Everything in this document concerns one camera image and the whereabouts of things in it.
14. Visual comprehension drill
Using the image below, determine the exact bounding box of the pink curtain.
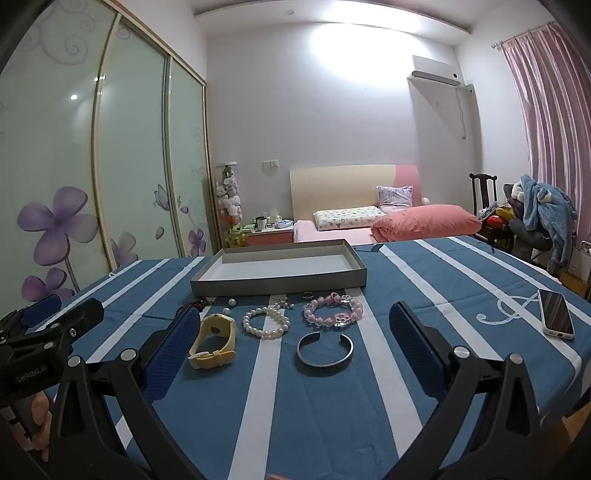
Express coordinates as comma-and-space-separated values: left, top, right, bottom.
501, 21, 591, 259

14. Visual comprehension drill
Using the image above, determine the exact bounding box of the yellow wrist watch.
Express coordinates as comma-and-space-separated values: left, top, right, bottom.
188, 313, 239, 370

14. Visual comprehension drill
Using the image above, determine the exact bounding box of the sliding wardrobe with flower print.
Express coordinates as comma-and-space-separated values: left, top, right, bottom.
0, 0, 220, 315

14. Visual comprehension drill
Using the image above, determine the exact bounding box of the curtain rod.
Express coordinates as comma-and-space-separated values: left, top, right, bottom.
492, 18, 555, 49

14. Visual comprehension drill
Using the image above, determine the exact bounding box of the beige and pink headboard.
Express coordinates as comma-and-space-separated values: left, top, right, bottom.
289, 165, 422, 222

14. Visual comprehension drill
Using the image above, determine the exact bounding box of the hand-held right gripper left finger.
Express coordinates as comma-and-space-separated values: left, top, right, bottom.
46, 305, 208, 480

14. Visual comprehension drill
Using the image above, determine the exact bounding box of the dark wooden chair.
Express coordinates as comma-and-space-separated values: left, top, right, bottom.
468, 173, 513, 252

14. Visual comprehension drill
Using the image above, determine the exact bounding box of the pink bead bracelet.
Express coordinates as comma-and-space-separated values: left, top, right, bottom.
302, 292, 364, 329

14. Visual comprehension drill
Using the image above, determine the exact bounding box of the person's left hand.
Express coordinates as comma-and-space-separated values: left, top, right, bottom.
25, 391, 54, 462

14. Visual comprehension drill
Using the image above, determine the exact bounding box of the pink bed mattress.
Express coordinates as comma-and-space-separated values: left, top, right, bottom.
293, 219, 384, 245

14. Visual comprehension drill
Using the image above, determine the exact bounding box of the folded pink quilt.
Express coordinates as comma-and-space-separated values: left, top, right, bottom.
372, 204, 483, 243

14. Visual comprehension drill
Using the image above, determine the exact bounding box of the white air conditioner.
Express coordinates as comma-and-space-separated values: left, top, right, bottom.
411, 55, 462, 87

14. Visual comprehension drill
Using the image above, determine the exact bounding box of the dark red bead bracelet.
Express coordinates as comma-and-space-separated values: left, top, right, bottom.
178, 298, 215, 319

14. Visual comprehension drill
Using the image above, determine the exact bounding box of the dark metal cuff bangle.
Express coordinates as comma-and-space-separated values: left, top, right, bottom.
296, 331, 355, 377

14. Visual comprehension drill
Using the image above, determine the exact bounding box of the grey chair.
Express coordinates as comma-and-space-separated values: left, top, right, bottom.
503, 184, 555, 260

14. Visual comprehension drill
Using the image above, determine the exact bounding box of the grey shallow cardboard box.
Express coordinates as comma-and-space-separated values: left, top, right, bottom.
190, 239, 368, 297

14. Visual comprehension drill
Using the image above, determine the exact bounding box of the white air conditioner pipe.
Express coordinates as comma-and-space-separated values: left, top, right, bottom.
455, 85, 476, 139

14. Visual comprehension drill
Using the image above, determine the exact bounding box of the lilac pillow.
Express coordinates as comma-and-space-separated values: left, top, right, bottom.
376, 185, 414, 213

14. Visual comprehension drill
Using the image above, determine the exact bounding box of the pink and beige nightstand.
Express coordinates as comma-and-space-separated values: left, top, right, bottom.
245, 226, 295, 247

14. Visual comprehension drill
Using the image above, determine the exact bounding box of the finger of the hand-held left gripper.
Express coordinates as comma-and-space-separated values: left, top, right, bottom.
0, 298, 106, 357
0, 294, 63, 340

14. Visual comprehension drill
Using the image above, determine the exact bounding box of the white patterned pillow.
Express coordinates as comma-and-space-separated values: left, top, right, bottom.
313, 207, 385, 230

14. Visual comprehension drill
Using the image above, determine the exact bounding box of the white pearl bracelet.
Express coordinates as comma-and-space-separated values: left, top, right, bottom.
242, 300, 296, 341

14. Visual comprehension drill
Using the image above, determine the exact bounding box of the red and yellow toy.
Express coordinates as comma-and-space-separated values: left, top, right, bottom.
482, 209, 513, 232

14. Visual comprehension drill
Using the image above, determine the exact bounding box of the smartphone in white case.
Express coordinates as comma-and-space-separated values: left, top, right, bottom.
538, 288, 575, 340

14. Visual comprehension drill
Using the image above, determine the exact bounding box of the blue white striped blanket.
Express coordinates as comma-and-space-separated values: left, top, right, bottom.
28, 235, 591, 480

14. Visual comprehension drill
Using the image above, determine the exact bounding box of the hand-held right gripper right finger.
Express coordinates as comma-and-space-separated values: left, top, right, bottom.
389, 301, 555, 480

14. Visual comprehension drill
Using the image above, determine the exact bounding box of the light blue plush garment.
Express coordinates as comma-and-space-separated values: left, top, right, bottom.
508, 174, 578, 273

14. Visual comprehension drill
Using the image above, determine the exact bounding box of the column of plush toys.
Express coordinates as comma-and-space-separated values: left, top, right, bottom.
215, 162, 245, 248

